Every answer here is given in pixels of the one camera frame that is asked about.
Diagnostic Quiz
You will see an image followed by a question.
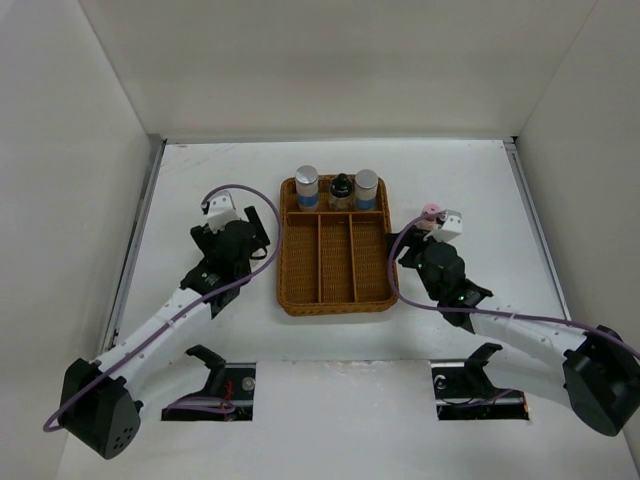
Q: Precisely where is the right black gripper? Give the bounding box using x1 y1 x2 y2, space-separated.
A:
384 224 450 301

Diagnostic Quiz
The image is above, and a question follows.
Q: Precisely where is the pink-cap spice bottle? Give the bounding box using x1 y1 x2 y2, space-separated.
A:
416 204 440 231

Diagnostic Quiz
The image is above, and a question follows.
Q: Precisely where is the blue-label jar silver lid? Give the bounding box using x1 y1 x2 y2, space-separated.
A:
354 169 378 211
295 165 319 211

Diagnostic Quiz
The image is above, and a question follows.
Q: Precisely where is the black pointed-cap spice bottle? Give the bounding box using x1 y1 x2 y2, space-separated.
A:
328 173 354 211

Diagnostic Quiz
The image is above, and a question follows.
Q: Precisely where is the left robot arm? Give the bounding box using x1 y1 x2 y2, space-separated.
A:
44 194 282 460

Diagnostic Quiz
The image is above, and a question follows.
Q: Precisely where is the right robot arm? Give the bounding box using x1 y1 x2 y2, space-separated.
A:
386 226 639 437

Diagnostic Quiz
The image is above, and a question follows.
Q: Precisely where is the brown wicker divided tray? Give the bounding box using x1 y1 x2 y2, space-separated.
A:
277 175 398 316

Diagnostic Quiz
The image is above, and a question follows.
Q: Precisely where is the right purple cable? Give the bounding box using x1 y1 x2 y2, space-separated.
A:
387 213 640 407

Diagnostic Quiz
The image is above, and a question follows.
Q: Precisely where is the purple cable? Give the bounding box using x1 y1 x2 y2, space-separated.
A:
387 213 640 407
42 184 284 432

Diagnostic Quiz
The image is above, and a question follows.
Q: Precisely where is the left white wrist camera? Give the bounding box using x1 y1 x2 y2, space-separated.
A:
201 190 239 234

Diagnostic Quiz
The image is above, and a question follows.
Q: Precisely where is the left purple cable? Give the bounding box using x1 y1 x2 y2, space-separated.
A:
42 184 284 432

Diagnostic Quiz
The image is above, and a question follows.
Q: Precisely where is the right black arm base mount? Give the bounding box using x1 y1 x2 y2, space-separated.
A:
431 343 529 421

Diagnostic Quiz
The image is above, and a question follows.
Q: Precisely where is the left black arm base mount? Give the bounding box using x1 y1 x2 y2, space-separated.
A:
161 345 257 422

